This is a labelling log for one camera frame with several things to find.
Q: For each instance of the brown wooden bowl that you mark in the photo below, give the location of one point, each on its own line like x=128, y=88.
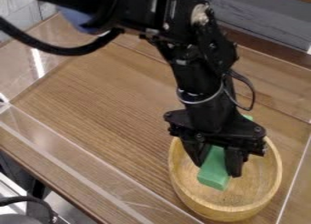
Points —
x=249, y=193

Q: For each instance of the green rectangular block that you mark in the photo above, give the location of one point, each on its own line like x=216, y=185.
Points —
x=212, y=173

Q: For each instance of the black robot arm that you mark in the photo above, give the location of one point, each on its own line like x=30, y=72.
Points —
x=180, y=28

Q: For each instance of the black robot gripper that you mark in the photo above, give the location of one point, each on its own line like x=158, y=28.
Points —
x=210, y=121

